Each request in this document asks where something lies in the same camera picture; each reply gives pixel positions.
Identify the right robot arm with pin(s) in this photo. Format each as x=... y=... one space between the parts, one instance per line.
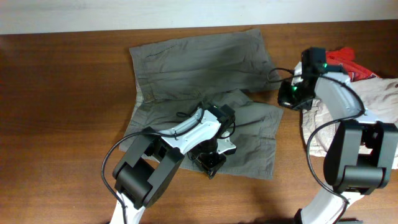
x=360 y=157

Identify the red t-shirt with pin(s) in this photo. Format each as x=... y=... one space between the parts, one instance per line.
x=345 y=57

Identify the grey-green shorts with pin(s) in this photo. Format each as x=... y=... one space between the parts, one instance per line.
x=175 y=75

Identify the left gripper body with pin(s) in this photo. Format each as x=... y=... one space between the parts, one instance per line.
x=206 y=154

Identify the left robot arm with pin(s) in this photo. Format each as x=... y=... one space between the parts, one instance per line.
x=151 y=161

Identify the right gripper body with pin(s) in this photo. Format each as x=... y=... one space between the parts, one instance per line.
x=294 y=96

